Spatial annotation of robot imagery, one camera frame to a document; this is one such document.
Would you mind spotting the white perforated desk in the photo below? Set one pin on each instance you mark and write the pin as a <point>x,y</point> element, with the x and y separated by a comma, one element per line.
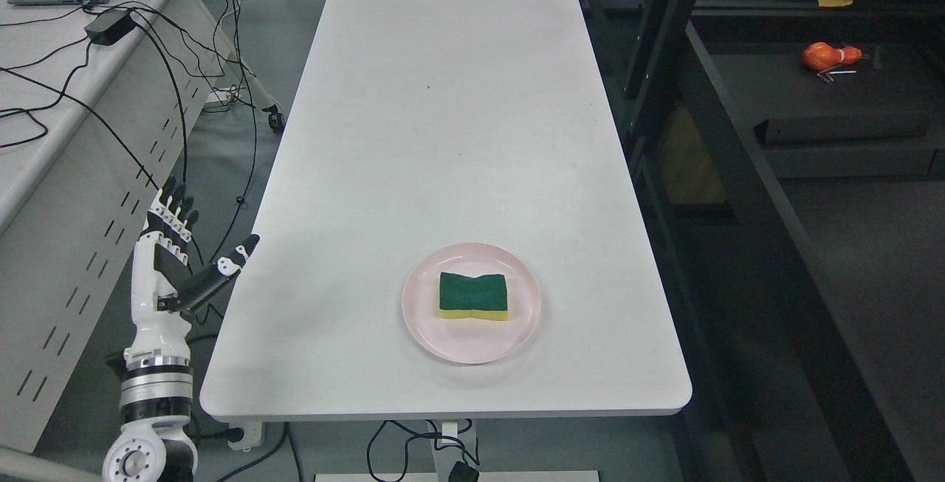
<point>89,134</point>

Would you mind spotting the black power adapter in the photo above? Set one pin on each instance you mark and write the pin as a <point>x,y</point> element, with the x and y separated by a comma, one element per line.
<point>110,26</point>

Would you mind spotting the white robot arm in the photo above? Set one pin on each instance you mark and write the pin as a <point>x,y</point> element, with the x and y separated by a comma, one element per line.
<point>155,404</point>

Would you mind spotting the green yellow sponge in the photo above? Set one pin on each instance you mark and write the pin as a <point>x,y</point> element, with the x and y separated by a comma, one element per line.
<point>484,297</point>

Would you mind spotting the white table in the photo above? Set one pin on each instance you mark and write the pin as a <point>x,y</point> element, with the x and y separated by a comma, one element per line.
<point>418,124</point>

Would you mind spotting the black metal rack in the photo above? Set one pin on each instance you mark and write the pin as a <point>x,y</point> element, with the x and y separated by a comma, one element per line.
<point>797,218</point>

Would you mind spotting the pink round plate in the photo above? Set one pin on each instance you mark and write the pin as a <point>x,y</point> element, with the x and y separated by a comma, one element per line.
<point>470,341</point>

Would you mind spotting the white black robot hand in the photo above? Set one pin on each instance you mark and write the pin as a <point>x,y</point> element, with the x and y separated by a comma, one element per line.
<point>164,295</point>

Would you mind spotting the orange plastic bag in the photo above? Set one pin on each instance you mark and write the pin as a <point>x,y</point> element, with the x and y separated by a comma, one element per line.
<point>822,56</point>

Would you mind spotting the white power strip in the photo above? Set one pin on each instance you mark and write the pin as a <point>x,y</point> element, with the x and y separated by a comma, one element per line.
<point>245,436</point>

